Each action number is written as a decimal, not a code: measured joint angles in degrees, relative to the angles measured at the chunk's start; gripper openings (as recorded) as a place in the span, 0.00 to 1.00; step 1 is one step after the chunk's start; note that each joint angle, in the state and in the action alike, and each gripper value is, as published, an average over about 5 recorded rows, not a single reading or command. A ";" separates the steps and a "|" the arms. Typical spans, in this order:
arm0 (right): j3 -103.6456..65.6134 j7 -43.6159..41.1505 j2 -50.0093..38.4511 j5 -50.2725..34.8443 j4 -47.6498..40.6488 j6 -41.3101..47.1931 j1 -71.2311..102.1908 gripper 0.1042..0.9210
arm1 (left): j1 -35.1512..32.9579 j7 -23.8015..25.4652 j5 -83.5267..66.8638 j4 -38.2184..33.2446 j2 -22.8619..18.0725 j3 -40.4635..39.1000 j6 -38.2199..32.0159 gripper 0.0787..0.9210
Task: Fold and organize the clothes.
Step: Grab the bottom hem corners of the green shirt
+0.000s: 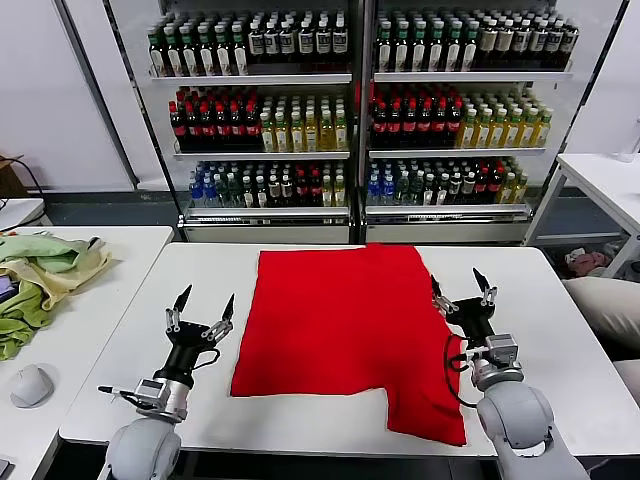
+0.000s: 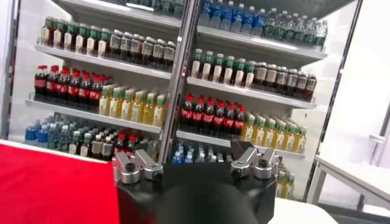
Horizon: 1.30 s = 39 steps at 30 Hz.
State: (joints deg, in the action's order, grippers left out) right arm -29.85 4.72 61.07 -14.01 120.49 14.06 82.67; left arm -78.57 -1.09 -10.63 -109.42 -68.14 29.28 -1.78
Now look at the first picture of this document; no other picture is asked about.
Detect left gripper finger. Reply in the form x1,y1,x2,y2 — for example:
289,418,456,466
165,284,194,335
202,293,236,343

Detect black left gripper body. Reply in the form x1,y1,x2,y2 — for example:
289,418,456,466
153,322,221,387

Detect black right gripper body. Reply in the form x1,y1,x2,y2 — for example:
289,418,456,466
445,297,497,347

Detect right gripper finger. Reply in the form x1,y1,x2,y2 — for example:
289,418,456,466
430,273,459,317
472,267,500,307

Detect red t-shirt bear print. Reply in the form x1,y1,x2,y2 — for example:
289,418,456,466
229,243,469,447

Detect drinks display cooler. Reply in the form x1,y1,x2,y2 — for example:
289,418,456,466
360,0,631,246
104,0,362,245

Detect pink white cloth pile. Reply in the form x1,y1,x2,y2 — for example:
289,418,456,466
563,246,612,277

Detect cream yellow garment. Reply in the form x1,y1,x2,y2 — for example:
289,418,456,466
0,243,114,312

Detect beige trouser leg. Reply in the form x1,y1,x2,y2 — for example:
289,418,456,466
613,358,640,396
562,276,640,361

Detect light green garment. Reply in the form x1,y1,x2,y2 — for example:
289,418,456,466
0,233,92,275

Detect olive green garment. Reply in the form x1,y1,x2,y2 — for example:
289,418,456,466
0,279,54,362

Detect grey computer mouse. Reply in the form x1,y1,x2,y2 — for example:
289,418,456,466
9,363,55,409

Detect white table with legs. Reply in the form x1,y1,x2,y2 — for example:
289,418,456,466
524,152,640,266

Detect brown cardboard box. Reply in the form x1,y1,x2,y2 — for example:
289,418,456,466
0,154,29,197

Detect green cap dark bottle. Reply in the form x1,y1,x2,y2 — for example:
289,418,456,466
428,20,445,73
393,20,410,73
462,20,479,72
149,27,166,78
199,24,216,77
445,20,462,73
182,25,199,77
165,26,182,78
215,23,232,77
232,23,249,76
410,20,427,73
376,20,393,73

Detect dark tea bottle beige label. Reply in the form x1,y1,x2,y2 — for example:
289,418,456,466
562,21,579,69
513,19,530,69
496,19,513,69
547,20,564,69
478,19,495,69
530,20,547,69

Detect dark tea bottle white label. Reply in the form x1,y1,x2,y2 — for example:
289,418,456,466
280,20,297,71
332,19,349,71
297,20,314,71
247,21,264,71
264,21,281,71
315,19,332,71

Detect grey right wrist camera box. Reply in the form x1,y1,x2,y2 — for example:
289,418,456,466
481,333,522,372

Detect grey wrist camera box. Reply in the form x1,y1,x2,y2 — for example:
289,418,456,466
481,333,522,372
133,378,171,407

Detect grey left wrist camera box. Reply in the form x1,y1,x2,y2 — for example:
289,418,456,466
133,378,171,407

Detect black left camera plug cable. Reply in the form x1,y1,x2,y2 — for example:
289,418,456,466
97,384,144,409

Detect grey metal wall post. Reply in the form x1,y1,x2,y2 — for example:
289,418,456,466
53,0,140,190

